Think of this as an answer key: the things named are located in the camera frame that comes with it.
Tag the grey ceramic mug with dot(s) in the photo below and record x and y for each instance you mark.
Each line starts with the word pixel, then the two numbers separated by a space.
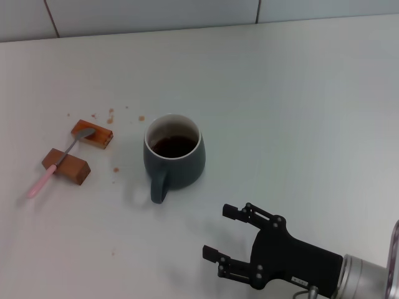
pixel 184 172

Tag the dark brown wooden block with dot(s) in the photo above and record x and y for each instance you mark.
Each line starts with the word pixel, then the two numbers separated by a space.
pixel 74 169

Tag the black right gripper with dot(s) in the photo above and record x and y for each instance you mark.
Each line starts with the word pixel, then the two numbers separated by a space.
pixel 290 258

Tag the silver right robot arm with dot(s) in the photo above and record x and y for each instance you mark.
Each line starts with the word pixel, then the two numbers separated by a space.
pixel 361 277

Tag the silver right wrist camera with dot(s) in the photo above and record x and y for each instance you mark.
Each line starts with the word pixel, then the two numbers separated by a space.
pixel 394 264

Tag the dark coffee liquid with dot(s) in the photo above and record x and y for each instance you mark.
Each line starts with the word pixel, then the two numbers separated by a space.
pixel 173 148

